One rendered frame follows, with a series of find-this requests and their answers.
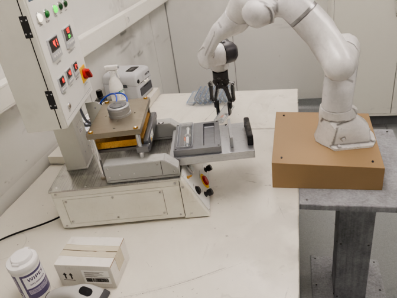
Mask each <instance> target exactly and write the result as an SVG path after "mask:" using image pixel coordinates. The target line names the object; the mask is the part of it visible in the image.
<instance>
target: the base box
mask: <svg viewBox="0 0 397 298"><path fill-rule="evenodd" d="M51 197H52V198H53V201H54V204H55V206H56V209H57V212H58V214H59V217H60V219H61V222H62V224H63V226H64V228H73V227H80V226H92V225H104V224H116V223H122V222H135V221H147V220H153V219H165V218H177V217H184V216H185V218H193V217H200V216H210V212H209V211H208V209H207V208H206V207H205V206H204V204H203V203H202V202H201V200H200V199H199V198H198V197H197V195H196V194H195V193H194V192H193V190H192V189H191V187H190V186H189V185H188V184H187V183H186V181H185V180H184V179H183V178H182V176H181V180H177V181H170V182H159V183H148V184H136V185H130V186H119V187H108V188H101V189H90V190H79V191H72V192H61V193H51Z"/></svg>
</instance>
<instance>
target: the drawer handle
mask: <svg viewBox="0 0 397 298"><path fill-rule="evenodd" d="M243 122H244V127H245V130H246V135H247V139H248V145H253V134H252V129H251V126H250V121H249V118H248V117H244V119H243Z"/></svg>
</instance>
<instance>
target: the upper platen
mask: <svg viewBox="0 0 397 298"><path fill-rule="evenodd" d="M149 118H150V113H147V115H146V118H145V122H144V126H143V129H142V132H141V134H140V137H141V142H142V144H144V137H145V133H146V130H147V126H148V122H149ZM96 144H97V147H98V150H99V153H108V152H114V151H125V150H136V146H137V143H136V138H135V135H127V136H121V137H111V138H101V139H96Z"/></svg>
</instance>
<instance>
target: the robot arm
mask: <svg viewBox="0 0 397 298"><path fill-rule="evenodd" d="M276 17H280V18H283V19H284V20H285V21H286V22H287V23H288V24H289V25H290V26H291V27H292V28H293V29H294V30H295V31H296V32H297V34H298V35H299V36H300V37H301V38H302V39H303V40H304V41H305V43H306V44H307V45H308V46H309V48H310V49H311V51H312V52H313V54H314V55H315V57H316V59H317V60H318V62H319V63H320V64H321V66H322V68H323V70H324V73H325V74H324V82H323V94H322V103H321V104H320V108H319V114H318V117H319V120H318V125H317V129H316V131H315V133H314V138H315V141H316V142H318V143H320V144H321V145H323V146H325V147H328V148H330V149H332V150H333V151H341V150H353V149H360V148H371V147H373V146H374V145H375V143H376V139H375V136H374V134H373V132H372V131H371V130H370V128H369V124H368V123H367V122H366V120H365V119H364V118H362V117H361V116H359V115H358V114H357V107H356V106H354V105H353V97H354V89H355V84H356V78H357V70H358V65H359V59H360V51H361V48H360V43H359V41H358V39H357V37H356V36H354V35H352V34H350V33H345V34H341V32H340V31H339V29H338V28H337V27H336V25H335V23H334V21H333V19H332V18H331V17H330V16H329V15H328V14H327V13H326V12H325V10H323V9H322V7H321V6H320V5H319V4H318V3H316V1H315V0H229V1H228V3H227V7H226V9H225V11H224V13H223V14H222V16H221V17H220V18H219V19H218V20H217V21H216V22H215V23H214V24H213V26H212V27H211V29H210V31H209V33H208V35H207V37H206V39H205V41H204V43H203V45H202V46H201V47H200V49H199V50H198V53H197V60H198V63H199V65H200V66H201V67H203V68H205V69H206V70H207V69H211V70H212V73H213V81H209V83H208V86H209V92H210V101H213V102H214V107H215V108H216V113H217V114H218V113H219V112H220V108H219V100H217V98H218V94H219V89H223V90H224V91H225V94H226V96H227V100H228V103H227V108H228V114H229V116H230V115H231V113H232V110H231V109H232V107H233V105H232V102H234V101H235V100H236V97H235V87H234V85H235V82H231V81H230V80H229V76H228V68H229V63H231V62H234V61H236V59H237V57H238V49H237V45H236V44H235V43H233V42H231V41H229V40H228V39H227V38H229V37H232V36H234V35H238V34H240V33H242V32H244V31H245V30H246V29H247V28H248V26H250V27H253V28H262V27H264V26H266V25H268V24H272V23H274V20H275V18H276ZM213 84H214V85H215V86H216V91H215V95H214V94H213ZM228 84H230V90H231V95H230V92H229V90H228ZM231 96H232V97H231Z"/></svg>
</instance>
